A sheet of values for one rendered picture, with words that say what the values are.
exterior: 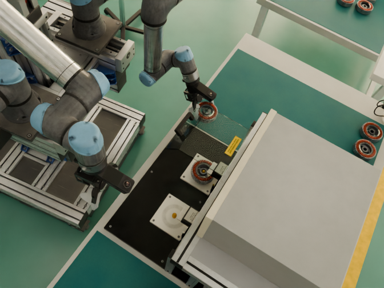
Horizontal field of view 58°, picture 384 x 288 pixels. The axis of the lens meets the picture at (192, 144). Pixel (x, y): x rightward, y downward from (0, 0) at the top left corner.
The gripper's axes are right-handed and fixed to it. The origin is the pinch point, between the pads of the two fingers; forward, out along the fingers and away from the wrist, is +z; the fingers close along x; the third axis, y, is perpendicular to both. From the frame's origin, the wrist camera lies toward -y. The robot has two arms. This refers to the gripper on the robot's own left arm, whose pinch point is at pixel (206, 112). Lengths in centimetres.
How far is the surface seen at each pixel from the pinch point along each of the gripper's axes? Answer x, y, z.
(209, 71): -85, 84, 45
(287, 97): -44, -18, 17
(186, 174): 30.8, -10.5, 9.5
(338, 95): -66, -35, 28
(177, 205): 44.6, -16.1, 12.8
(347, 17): -130, -12, 14
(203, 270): 65, -55, -3
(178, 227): 52, -22, 16
